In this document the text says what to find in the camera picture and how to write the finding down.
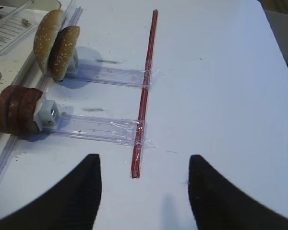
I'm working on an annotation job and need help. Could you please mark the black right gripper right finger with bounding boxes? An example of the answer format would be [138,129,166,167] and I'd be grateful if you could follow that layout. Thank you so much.
[188,155,288,230]

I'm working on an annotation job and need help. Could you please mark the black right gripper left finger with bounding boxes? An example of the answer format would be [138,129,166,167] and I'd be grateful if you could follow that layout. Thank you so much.
[0,154,102,230]

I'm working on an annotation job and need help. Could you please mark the front right meat slice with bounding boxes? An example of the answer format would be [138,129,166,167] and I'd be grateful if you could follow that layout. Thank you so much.
[0,85,21,133]

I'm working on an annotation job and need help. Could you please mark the meat slice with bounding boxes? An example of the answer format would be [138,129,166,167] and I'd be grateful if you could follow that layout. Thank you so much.
[0,85,21,133]
[8,87,43,136]

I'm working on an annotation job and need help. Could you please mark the rear right meat slice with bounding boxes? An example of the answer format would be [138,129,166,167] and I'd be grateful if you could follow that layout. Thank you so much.
[8,87,43,136]

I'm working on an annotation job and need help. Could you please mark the small lettuce scrap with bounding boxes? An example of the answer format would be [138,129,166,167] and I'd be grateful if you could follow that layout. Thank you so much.
[21,19,31,27]

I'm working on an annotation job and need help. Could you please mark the white pusher block lower right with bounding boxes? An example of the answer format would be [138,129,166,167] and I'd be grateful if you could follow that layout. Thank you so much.
[33,93,61,131]

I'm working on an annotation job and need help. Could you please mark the white pusher block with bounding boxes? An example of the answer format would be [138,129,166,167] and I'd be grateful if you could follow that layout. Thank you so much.
[66,48,79,74]
[33,93,61,131]

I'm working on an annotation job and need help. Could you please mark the red plastic strip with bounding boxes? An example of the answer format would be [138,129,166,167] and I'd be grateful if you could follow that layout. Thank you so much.
[131,9,158,179]

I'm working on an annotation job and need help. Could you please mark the white pusher block upper right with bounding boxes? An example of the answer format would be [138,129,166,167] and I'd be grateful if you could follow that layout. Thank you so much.
[66,48,79,74]

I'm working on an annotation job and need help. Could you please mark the rear sesame bun half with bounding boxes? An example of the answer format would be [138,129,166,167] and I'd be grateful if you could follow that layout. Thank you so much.
[48,25,81,81]

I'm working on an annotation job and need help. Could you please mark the sesame bun half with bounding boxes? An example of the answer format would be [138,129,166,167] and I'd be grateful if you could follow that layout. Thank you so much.
[33,10,64,74]
[48,25,81,81]

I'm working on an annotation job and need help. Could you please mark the front sesame bun half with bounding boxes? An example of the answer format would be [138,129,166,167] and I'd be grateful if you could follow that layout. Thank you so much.
[33,10,64,74]

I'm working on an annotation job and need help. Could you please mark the clear plastic container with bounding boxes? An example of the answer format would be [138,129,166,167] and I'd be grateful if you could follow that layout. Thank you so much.
[0,0,36,55]

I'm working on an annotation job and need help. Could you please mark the clear long rail right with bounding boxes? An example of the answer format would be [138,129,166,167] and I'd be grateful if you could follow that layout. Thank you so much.
[0,0,83,182]

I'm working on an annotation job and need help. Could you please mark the clear rail lower right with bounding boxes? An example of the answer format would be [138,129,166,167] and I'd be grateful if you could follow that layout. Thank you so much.
[43,113,155,148]

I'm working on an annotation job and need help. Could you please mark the clear rail upper right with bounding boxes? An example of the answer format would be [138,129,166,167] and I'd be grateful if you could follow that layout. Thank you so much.
[65,64,160,89]

